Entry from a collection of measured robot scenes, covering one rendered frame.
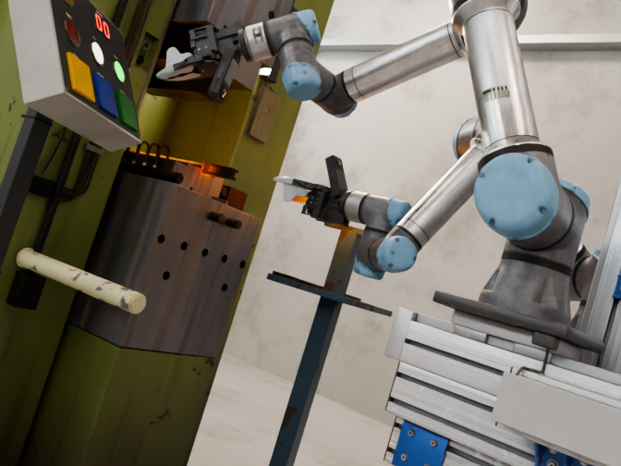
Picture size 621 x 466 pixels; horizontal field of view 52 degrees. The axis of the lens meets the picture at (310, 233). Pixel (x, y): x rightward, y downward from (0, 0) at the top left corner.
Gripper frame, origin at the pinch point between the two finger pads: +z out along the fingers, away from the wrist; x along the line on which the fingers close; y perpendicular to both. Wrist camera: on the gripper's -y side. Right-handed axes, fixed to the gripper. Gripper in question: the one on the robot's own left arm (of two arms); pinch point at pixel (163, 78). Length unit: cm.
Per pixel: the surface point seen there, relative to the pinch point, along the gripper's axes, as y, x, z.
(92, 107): -9.8, 16.4, 9.8
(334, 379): -95, -362, 26
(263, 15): 34, -48, -19
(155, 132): 20, -82, 32
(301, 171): 80, -409, 21
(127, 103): -3.4, 0.2, 9.0
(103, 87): -4.0, 11.6, 9.0
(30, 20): 4.6, 26.9, 14.1
